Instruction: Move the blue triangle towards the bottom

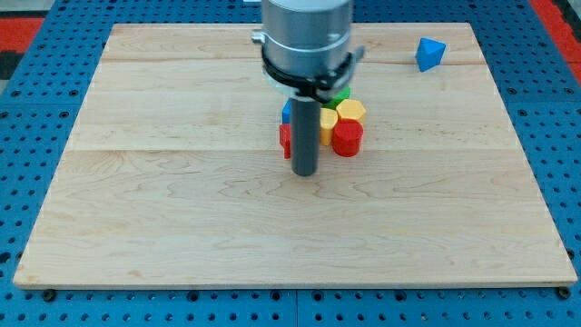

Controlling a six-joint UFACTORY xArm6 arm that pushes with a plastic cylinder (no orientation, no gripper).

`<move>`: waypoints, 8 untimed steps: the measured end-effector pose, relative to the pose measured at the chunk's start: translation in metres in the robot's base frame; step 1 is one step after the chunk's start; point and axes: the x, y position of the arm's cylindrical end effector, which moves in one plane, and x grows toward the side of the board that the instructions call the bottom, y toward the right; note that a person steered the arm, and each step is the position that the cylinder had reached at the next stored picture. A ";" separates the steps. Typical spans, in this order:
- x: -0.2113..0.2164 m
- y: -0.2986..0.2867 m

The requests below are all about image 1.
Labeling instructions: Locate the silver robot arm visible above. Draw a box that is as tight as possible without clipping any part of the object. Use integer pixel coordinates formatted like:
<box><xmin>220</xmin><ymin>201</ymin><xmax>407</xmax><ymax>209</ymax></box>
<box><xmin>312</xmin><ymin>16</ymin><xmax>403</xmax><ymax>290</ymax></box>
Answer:
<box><xmin>251</xmin><ymin>0</ymin><xmax>365</xmax><ymax>103</ymax></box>

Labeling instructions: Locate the blue triangle block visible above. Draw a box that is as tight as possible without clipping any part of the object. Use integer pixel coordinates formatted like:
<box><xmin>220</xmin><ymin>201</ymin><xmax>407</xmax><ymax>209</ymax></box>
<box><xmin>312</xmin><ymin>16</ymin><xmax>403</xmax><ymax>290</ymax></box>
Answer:
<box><xmin>415</xmin><ymin>37</ymin><xmax>447</xmax><ymax>72</ymax></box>

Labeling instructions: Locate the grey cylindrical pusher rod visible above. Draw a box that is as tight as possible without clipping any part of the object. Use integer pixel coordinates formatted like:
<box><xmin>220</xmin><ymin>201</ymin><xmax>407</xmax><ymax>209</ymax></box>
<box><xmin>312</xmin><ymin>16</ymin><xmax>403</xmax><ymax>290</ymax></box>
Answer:
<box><xmin>290</xmin><ymin>99</ymin><xmax>320</xmax><ymax>176</ymax></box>

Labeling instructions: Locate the blue cube block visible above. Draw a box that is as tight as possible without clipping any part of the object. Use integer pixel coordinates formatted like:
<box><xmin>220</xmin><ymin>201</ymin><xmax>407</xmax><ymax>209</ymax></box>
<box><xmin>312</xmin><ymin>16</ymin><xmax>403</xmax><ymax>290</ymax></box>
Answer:
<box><xmin>281</xmin><ymin>99</ymin><xmax>291</xmax><ymax>124</ymax></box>

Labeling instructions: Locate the yellow rounded block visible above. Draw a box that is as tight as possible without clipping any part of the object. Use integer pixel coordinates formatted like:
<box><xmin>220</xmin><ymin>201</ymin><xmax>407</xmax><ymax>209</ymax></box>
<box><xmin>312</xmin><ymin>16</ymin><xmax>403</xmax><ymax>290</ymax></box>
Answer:
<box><xmin>320</xmin><ymin>108</ymin><xmax>339</xmax><ymax>145</ymax></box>

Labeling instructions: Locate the red cylinder block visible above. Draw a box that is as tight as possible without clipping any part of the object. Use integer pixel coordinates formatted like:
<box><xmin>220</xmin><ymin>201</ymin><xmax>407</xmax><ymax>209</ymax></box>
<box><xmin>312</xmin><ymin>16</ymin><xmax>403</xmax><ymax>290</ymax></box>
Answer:
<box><xmin>332</xmin><ymin>119</ymin><xmax>364</xmax><ymax>157</ymax></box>

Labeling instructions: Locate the green block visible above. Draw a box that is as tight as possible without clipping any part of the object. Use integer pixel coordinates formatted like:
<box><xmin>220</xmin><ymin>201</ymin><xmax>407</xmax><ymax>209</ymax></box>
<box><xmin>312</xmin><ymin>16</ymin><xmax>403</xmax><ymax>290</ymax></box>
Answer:
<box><xmin>322</xmin><ymin>86</ymin><xmax>351</xmax><ymax>110</ymax></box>

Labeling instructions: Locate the yellow hexagon block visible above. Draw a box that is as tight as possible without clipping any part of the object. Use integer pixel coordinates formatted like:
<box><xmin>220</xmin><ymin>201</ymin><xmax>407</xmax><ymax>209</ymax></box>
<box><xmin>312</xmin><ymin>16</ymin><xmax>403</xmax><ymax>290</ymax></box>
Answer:
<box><xmin>336</xmin><ymin>99</ymin><xmax>367</xmax><ymax>124</ymax></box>

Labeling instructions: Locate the wooden board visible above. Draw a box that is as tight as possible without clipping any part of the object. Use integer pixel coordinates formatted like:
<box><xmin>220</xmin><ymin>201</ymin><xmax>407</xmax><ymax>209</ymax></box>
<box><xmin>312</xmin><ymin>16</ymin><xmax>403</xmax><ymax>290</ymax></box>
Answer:
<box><xmin>14</xmin><ymin>23</ymin><xmax>577</xmax><ymax>290</ymax></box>

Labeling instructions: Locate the black clamp ring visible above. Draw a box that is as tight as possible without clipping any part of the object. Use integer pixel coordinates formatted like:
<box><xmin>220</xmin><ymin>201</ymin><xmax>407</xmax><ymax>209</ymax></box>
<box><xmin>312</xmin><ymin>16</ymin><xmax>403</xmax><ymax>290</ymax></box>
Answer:
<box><xmin>261</xmin><ymin>49</ymin><xmax>358</xmax><ymax>104</ymax></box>

